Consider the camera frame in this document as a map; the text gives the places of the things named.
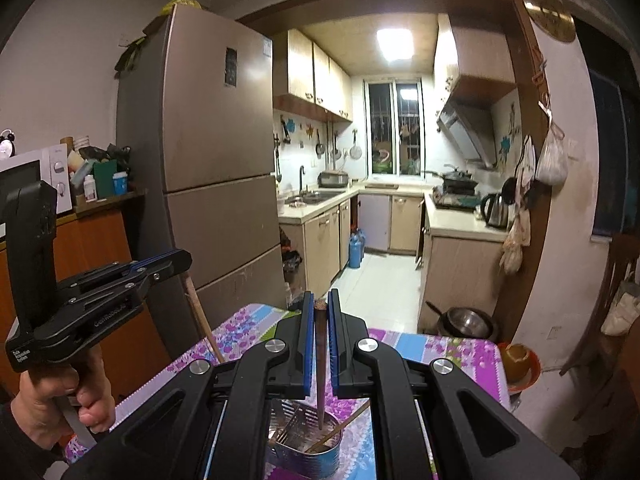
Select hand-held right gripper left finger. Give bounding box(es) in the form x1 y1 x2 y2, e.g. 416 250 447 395
62 290 317 480

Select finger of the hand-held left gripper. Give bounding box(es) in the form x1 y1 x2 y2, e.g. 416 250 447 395
56 249 193 295
62 272 173 322

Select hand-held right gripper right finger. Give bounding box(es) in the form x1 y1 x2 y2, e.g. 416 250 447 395
327 289 581 480

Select dark brown chopstick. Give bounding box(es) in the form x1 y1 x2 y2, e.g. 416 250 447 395
313 299 328 431

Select light wooden chopstick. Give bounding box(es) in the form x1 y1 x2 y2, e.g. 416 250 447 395
183 274 227 365
306 402 371 453

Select blue perforated utensil holder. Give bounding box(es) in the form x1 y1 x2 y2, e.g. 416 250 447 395
265 399 346 480

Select person's left forearm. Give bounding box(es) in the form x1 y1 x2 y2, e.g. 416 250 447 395
0 400 76 480

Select person's left hand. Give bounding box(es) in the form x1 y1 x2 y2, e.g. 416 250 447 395
10 344 117 453

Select orange wooden cabinet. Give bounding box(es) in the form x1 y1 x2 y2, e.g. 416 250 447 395
0 190 166 401

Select floral striped tablecloth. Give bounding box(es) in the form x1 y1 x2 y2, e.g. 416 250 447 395
65 302 511 480

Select green box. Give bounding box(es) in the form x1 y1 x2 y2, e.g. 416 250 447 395
93 159 118 200

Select white microwave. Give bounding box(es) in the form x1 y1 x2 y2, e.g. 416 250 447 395
0 144 75 241

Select blue water bottle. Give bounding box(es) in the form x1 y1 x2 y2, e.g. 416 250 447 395
347 227 368 269

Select beige sink base cabinets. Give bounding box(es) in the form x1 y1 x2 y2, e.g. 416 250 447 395
277 197 353 299

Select bronze refrigerator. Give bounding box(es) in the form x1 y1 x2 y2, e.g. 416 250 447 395
116 4 287 356

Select beige window base cabinets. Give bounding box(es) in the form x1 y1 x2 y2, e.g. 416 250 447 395
359 192 426 254

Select beige stove base cabinets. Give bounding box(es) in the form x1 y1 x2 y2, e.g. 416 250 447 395
417 192 511 333

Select orange bowl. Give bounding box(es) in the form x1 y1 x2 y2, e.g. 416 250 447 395
497 342 542 392

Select gas stove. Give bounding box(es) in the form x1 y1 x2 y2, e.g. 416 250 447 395
432 185 481 209

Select black item on fridge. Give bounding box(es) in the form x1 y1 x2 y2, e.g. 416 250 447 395
114 35 146 73

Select beige hanging cloth bag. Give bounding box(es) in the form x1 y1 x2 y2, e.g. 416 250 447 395
501 207 532 275

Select black wok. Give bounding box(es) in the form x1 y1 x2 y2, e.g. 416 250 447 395
440 165 474 184

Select steel electric kettle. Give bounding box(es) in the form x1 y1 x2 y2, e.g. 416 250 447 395
480 192 511 229

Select yellow item on fridge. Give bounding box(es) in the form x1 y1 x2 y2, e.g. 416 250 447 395
161 0 202 15

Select steel range hood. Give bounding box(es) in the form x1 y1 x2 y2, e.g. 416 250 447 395
436 95 498 168

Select hanging oven mitt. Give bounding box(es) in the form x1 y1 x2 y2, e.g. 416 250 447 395
515 135 537 188

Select white hanging plastic bag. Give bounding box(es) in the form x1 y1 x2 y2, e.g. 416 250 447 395
535 120 570 185

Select white cloth bag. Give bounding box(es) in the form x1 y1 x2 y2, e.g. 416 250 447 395
600 280 640 337

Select wooden chair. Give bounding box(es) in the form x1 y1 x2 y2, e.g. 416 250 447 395
560 232 640 421

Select square ceiling light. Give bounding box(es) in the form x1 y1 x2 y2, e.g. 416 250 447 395
376 27 416 63

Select beige hood wall cabinets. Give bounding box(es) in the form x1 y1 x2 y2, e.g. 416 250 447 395
432 12 518 108

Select dark framed wall window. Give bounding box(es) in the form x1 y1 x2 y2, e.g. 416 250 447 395
587 67 626 241

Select round gold wall plaque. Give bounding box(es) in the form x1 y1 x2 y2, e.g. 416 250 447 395
521 0 577 43

